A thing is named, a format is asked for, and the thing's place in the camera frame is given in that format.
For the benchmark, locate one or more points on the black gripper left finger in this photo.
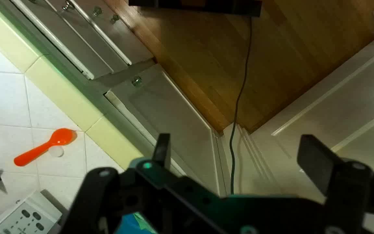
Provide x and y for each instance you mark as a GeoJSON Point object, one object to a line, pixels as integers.
{"type": "Point", "coordinates": [161, 153]}

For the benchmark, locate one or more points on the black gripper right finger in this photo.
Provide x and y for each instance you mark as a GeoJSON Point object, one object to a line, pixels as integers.
{"type": "Point", "coordinates": [317, 161]}

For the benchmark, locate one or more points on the teal plastic bowl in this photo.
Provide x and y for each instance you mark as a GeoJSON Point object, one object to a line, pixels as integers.
{"type": "Point", "coordinates": [135, 224]}

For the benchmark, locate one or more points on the orange plastic spoon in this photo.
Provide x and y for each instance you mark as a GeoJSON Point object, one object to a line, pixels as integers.
{"type": "Point", "coordinates": [60, 137]}

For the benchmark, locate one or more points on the white lower cabinet drawers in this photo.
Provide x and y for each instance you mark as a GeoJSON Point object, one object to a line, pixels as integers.
{"type": "Point", "coordinates": [113, 68]}

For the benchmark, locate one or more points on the white microwave oven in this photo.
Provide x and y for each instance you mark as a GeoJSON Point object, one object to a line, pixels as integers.
{"type": "Point", "coordinates": [35, 213]}

